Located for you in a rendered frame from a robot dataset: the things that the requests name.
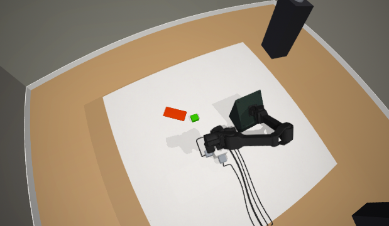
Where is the orange-red rectangular block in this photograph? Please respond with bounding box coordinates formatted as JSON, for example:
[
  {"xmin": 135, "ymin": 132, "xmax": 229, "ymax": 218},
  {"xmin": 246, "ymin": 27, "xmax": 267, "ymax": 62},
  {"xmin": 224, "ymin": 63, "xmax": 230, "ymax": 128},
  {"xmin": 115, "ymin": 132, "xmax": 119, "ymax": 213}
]
[{"xmin": 163, "ymin": 107, "xmax": 187, "ymax": 121}]

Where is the small green block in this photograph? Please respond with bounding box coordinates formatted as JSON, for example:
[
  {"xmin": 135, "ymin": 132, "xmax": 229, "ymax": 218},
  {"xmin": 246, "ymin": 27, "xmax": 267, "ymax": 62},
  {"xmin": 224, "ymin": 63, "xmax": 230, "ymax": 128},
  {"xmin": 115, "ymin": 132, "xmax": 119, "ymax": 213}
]
[{"xmin": 190, "ymin": 114, "xmax": 199, "ymax": 122}]

